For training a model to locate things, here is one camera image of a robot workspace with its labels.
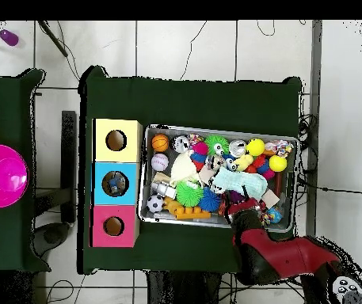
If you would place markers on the light blue cloth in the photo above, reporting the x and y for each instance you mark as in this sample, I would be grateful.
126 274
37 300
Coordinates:
240 183

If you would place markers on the silver plastic toy truck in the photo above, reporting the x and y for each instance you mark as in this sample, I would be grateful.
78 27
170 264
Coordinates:
163 189

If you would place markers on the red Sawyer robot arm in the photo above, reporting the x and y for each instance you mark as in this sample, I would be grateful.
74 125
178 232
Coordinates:
282 256

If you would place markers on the shallow metal mesh bin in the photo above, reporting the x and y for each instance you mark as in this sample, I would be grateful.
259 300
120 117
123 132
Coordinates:
161 130

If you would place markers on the wooden box with three holes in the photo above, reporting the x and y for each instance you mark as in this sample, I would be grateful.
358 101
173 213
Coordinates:
130 152

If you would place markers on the purple spiky ball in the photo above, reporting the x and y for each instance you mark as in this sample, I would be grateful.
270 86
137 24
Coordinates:
236 196

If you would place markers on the blue fuzzy eyed ball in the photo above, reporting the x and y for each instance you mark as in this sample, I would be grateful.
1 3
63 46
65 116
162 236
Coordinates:
229 163

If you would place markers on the large green fuzzy eyed ball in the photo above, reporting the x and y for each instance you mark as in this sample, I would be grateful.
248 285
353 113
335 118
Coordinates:
188 193

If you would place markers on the yellow smiley ball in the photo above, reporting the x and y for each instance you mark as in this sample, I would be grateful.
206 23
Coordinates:
255 147

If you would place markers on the small green fuzzy eyed ball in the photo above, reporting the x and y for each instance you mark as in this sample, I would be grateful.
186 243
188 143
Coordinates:
215 144

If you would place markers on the black and white soccer ball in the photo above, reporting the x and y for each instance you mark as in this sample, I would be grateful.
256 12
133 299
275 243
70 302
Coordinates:
155 203

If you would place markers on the white toy baseball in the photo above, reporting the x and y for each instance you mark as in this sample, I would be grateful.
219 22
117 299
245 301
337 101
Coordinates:
159 162

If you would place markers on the orange toy basketball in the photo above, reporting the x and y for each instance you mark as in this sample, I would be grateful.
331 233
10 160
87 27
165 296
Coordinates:
160 143

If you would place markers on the dark green tablecloth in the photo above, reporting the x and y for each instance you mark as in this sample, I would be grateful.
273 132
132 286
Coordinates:
9 237
199 101

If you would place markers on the pink plastic object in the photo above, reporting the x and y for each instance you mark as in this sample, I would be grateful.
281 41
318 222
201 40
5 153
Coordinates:
1 175

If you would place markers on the black rod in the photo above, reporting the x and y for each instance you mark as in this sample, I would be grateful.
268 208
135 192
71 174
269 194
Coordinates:
54 39

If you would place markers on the purple bottle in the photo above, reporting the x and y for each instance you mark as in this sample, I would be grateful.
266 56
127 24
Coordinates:
9 37

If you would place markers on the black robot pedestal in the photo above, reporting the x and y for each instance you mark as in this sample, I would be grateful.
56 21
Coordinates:
180 288

